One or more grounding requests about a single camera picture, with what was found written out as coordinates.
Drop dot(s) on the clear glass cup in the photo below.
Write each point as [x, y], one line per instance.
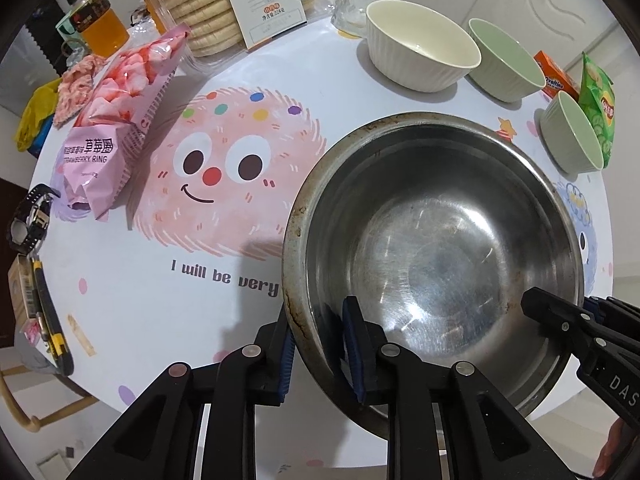
[350, 10]

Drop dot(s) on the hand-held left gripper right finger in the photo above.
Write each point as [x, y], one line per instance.
[354, 355]

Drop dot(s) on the clear packet of pink snacks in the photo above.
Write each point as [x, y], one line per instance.
[75, 87]

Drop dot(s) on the person's right hand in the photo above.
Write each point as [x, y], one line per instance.
[610, 455]

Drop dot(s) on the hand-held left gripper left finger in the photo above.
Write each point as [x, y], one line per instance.
[285, 360]

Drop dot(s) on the orange snack box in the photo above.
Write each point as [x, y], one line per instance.
[552, 75]

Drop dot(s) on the wooden chair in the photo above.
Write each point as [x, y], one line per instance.
[30, 417]

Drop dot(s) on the black wristwatch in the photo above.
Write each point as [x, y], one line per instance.
[30, 220]

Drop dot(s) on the clear tray of round biscuits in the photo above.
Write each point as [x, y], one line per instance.
[200, 10]

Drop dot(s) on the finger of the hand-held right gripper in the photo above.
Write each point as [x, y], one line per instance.
[622, 325]
[565, 325]

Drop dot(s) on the rusty rim large steel bowl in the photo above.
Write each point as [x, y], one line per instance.
[305, 260]

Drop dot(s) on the pink strawberry snack bag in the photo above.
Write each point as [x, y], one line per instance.
[115, 110]

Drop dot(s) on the small cardboard box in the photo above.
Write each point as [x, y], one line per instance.
[22, 290]

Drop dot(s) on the small green ribbed ceramic bowl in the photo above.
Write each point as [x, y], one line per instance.
[575, 130]

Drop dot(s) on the white door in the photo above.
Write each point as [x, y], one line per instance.
[565, 15]

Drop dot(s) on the green chip bag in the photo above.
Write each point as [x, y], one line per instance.
[597, 105]

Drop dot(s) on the yellow plastic bag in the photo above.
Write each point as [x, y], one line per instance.
[37, 110]

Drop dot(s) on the large green ribbed ceramic bowl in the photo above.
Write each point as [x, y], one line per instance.
[510, 55]

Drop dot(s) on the yellow black utility knife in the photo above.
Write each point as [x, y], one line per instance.
[52, 330]

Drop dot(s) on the cream ribbed ceramic bowl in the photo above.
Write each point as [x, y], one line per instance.
[425, 30]

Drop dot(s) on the orange juice bottle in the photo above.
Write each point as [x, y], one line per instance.
[102, 30]

